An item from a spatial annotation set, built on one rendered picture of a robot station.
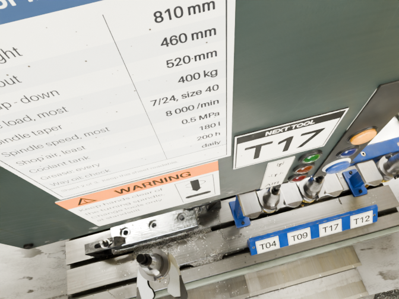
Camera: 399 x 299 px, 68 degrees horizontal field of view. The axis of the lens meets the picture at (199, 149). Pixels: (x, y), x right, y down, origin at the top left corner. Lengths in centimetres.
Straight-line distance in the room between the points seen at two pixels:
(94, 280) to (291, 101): 104
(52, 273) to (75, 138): 132
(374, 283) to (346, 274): 11
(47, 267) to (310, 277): 108
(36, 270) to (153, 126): 135
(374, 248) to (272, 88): 122
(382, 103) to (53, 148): 26
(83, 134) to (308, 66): 15
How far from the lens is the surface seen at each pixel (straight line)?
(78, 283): 120
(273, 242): 106
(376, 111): 31
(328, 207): 118
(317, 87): 23
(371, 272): 139
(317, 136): 30
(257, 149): 28
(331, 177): 87
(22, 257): 154
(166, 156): 25
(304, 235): 109
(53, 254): 153
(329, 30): 19
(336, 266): 132
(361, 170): 90
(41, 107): 18
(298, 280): 126
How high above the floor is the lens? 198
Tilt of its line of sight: 64 degrees down
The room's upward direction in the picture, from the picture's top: 11 degrees counter-clockwise
